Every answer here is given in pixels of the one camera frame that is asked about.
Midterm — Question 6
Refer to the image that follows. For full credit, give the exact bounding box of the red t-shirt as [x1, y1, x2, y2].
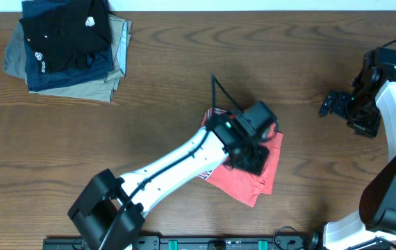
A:
[197, 124, 283, 207]

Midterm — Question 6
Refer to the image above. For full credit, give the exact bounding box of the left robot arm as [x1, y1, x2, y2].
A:
[67, 101, 277, 249]

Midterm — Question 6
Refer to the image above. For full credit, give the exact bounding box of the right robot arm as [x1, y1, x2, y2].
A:
[311, 45, 396, 249]

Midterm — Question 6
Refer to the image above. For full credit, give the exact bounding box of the khaki folded garment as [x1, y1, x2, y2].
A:
[30, 14, 132, 102]

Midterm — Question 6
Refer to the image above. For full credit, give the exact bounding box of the navy folded shirt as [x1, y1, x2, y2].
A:
[21, 0, 115, 92]

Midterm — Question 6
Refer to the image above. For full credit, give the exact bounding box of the black folded polo shirt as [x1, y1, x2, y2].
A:
[19, 0, 111, 73]

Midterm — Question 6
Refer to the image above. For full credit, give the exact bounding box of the grey folded garment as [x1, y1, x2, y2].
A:
[3, 22, 26, 80]

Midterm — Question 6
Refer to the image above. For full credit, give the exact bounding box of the left camera cable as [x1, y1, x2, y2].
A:
[97, 73, 281, 250]

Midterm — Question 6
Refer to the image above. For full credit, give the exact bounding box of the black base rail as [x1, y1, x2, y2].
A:
[42, 234, 392, 250]

